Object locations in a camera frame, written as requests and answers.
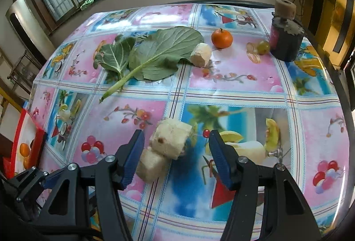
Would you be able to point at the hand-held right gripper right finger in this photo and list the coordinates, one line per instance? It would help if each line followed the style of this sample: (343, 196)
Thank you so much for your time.
(222, 160)

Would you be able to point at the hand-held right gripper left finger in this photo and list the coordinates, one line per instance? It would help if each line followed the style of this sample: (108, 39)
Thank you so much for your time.
(133, 160)

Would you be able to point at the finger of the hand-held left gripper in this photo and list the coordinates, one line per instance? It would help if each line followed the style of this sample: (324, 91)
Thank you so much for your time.
(27, 180)

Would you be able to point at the red-rimmed white tray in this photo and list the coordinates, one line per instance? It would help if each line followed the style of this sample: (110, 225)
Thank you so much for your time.
(19, 130)

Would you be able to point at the small green leaf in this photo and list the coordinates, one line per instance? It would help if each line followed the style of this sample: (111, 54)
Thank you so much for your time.
(113, 56)

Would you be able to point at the metal rack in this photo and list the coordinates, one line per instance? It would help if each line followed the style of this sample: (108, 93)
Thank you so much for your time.
(20, 72)

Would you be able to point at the large green leaf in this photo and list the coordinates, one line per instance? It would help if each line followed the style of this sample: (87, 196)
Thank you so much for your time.
(166, 52)

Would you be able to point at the green grape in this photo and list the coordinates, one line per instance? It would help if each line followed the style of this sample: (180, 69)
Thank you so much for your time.
(263, 47)

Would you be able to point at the small mandarin orange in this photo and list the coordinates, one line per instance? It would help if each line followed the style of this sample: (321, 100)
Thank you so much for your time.
(222, 38)

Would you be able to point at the black jar with cork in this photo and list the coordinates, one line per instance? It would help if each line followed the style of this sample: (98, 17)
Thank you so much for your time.
(287, 36)

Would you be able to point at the standing air conditioner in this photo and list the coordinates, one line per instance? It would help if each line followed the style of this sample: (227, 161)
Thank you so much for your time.
(25, 27)

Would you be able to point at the green cloth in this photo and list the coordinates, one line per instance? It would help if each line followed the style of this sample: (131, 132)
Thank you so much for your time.
(89, 2)

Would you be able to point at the golden metal door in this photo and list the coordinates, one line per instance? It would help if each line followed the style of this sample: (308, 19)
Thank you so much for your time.
(335, 8)

